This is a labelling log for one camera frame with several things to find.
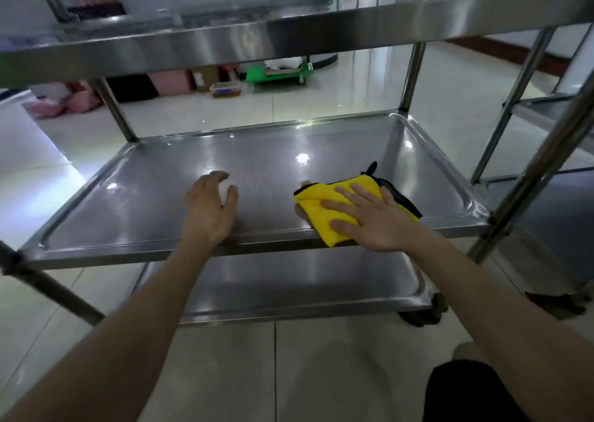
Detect person's right hand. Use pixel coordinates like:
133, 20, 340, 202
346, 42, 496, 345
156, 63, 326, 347
320, 183, 426, 254

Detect person's left hand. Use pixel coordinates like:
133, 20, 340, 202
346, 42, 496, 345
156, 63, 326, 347
180, 170, 240, 254

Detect yellow and black cleaning cloth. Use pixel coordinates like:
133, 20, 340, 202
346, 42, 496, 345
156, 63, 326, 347
293, 161, 424, 248

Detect person's left forearm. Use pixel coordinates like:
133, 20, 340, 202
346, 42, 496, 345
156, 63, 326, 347
0, 240, 224, 422

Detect person's right forearm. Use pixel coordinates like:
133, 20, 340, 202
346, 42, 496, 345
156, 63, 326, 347
407, 224, 594, 422

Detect stainless steel three-tier trolley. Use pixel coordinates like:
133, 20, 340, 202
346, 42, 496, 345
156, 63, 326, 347
0, 0, 594, 328

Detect clear plastic storage container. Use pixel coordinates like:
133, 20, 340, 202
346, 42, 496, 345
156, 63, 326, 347
209, 80, 242, 99

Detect black trolley caster wheel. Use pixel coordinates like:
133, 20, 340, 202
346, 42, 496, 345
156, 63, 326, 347
398, 291, 449, 328
524, 289, 594, 321

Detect brown cardboard box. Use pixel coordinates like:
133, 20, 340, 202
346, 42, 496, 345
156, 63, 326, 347
191, 66, 222, 92

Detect pink bag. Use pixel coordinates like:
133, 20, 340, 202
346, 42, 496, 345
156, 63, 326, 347
148, 69, 196, 97

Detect green platform dolly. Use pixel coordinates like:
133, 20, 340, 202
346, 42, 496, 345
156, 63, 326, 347
244, 59, 315, 86

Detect white bundle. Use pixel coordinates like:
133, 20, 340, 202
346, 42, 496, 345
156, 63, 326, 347
264, 56, 303, 71

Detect black bag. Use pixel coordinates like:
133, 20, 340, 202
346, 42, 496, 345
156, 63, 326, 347
106, 73, 160, 104

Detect person's knee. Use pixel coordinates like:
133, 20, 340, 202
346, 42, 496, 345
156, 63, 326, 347
452, 342, 489, 367

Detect pile of pink bags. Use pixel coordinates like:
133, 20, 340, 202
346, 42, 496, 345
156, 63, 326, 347
22, 82, 104, 119

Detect person's black shorts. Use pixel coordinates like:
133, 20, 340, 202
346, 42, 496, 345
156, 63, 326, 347
421, 360, 531, 422

